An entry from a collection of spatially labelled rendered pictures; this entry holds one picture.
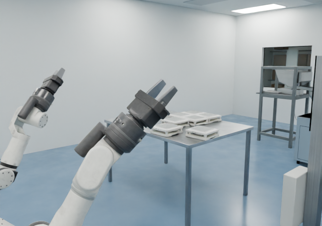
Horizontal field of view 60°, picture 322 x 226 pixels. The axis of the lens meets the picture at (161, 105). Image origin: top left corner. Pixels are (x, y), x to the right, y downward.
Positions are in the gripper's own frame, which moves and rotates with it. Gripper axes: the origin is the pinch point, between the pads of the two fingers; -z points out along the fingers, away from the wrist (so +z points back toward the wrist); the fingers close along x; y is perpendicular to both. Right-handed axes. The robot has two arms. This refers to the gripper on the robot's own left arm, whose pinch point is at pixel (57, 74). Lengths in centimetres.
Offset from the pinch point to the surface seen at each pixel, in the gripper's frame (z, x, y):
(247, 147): -89, -41, -235
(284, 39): -516, -129, -454
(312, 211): 14, 74, -113
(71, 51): -217, -342, -85
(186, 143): -43, -45, -141
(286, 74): -310, -67, -361
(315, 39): -494, -59, -461
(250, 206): -30, -39, -262
